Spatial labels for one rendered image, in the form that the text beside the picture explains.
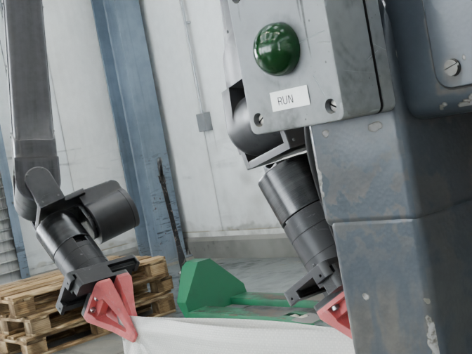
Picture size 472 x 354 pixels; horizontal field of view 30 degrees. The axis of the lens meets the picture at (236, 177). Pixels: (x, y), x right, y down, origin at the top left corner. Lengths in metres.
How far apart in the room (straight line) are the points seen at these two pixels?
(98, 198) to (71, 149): 7.95
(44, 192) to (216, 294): 5.12
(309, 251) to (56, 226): 0.45
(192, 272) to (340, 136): 5.68
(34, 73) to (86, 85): 8.07
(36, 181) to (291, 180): 0.45
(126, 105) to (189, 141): 0.85
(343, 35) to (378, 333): 0.19
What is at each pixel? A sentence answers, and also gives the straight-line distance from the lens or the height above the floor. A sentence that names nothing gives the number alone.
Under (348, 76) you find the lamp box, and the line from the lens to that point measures 0.48.
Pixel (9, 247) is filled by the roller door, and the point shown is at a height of 0.54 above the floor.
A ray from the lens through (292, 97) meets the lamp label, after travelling 0.49.
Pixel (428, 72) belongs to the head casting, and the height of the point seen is 1.26.
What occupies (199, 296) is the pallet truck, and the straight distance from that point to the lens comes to 6.15.
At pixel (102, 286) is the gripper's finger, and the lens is 1.08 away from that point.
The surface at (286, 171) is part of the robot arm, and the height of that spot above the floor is 1.20.
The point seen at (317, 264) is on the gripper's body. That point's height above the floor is 1.12.
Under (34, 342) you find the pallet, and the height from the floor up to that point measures 0.11.
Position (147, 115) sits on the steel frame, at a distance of 9.13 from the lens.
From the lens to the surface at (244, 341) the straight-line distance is 0.90.
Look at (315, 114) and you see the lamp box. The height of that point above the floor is 1.25.
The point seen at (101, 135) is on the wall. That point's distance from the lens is 9.33.
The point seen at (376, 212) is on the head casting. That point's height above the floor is 1.18.
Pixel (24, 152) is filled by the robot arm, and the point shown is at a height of 1.27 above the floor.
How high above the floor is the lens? 1.25
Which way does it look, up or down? 3 degrees down
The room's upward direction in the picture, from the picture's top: 10 degrees counter-clockwise
